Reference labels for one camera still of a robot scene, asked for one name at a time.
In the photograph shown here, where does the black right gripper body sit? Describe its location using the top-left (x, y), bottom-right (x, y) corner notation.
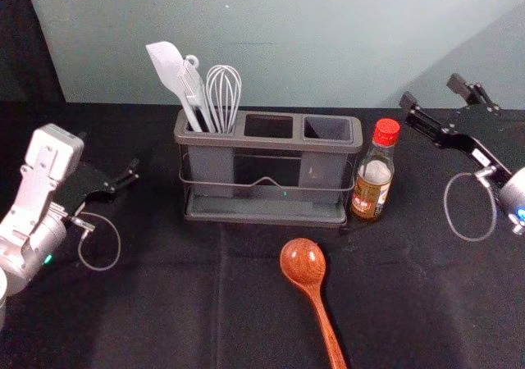
top-left (441, 106), bottom-right (520, 188)

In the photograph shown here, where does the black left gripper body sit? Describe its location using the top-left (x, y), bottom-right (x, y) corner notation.
top-left (52, 162), bottom-right (115, 216)

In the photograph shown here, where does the glass bottle with red cap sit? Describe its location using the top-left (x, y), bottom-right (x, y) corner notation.
top-left (349, 117), bottom-right (401, 224)

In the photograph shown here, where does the brown wooden spoon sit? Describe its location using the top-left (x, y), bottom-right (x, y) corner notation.
top-left (279, 237), bottom-right (349, 369)

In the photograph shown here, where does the grey silicone brush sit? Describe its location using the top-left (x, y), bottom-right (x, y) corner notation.
top-left (176, 66), bottom-right (202, 112)

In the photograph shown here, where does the grey spatula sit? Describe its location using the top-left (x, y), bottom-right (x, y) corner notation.
top-left (144, 40), bottom-right (205, 134)

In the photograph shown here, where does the grey whisk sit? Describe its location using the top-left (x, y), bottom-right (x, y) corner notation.
top-left (206, 65), bottom-right (242, 135)

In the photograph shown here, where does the black table cloth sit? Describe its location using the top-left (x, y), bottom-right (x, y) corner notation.
top-left (0, 100), bottom-right (525, 369)

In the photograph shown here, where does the grey utensil holder rack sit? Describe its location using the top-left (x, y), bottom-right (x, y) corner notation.
top-left (174, 109), bottom-right (364, 227)

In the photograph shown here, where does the black curtain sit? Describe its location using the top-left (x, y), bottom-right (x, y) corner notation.
top-left (0, 0), bottom-right (66, 104)

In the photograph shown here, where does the thin dark right gripper cable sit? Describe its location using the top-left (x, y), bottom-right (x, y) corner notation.
top-left (444, 167), bottom-right (499, 242)

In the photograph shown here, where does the grey utensil with ring end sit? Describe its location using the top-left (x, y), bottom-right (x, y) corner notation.
top-left (183, 54), bottom-right (217, 134)

